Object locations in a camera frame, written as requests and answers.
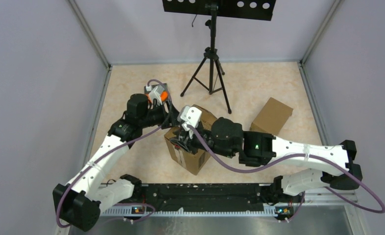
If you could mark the grey cable duct rail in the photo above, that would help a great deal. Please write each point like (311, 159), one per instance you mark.
(128, 211)

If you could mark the black perforated plate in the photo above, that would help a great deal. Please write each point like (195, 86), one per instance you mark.
(243, 9)

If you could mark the small cardboard box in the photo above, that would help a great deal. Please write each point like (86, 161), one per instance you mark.
(272, 117)

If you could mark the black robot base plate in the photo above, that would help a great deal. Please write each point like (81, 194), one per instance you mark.
(240, 197)

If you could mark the large cardboard box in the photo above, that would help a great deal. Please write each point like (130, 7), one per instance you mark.
(190, 158)

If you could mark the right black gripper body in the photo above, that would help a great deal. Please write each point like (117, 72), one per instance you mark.
(193, 144)

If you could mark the grey toy brick baseplate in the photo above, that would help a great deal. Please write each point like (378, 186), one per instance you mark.
(149, 88)

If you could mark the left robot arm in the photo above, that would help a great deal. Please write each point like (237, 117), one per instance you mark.
(81, 201)

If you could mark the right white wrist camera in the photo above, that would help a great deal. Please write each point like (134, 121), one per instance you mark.
(189, 116)

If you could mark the orange curved toy piece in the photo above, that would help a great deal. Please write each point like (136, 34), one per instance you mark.
(160, 97)

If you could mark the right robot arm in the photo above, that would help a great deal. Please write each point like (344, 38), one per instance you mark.
(249, 152)

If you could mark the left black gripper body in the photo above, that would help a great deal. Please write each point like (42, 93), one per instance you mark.
(170, 120)

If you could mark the black tripod stand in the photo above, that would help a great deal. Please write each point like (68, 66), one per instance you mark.
(216, 72)

